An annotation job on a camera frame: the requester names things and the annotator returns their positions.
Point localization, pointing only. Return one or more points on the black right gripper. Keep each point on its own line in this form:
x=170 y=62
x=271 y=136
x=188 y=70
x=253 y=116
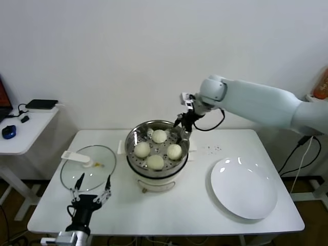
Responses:
x=189 y=121

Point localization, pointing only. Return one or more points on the laptop with red screen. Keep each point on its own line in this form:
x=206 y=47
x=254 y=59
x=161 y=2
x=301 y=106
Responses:
x=3 y=98

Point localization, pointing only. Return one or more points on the white side table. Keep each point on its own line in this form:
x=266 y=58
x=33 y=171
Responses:
x=33 y=133

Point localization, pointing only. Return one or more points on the flat black device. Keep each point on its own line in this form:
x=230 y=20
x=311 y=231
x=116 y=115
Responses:
x=41 y=103

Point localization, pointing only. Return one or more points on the blue black computer mouse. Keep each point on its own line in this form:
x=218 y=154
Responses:
x=9 y=131

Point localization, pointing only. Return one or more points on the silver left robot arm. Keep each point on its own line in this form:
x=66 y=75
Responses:
x=77 y=237

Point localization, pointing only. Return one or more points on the steel steamer pot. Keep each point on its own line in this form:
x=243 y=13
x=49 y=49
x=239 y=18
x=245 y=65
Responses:
x=156 y=183

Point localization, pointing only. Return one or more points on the stainless steel steamer basket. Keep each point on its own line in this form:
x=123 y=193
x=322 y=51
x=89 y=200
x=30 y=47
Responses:
x=135 y=159

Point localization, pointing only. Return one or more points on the large white plate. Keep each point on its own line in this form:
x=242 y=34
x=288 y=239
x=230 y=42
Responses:
x=243 y=187

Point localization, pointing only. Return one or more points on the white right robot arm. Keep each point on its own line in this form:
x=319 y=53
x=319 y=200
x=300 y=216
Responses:
x=256 y=100

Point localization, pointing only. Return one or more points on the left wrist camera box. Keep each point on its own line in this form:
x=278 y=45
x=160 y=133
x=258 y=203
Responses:
x=48 y=241

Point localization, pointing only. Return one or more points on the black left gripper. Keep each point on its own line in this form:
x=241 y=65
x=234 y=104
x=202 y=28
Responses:
x=84 y=208

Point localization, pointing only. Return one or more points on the white steamed baozi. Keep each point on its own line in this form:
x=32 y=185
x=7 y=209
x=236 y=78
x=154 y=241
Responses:
x=159 y=135
x=155 y=162
x=142 y=150
x=174 y=151

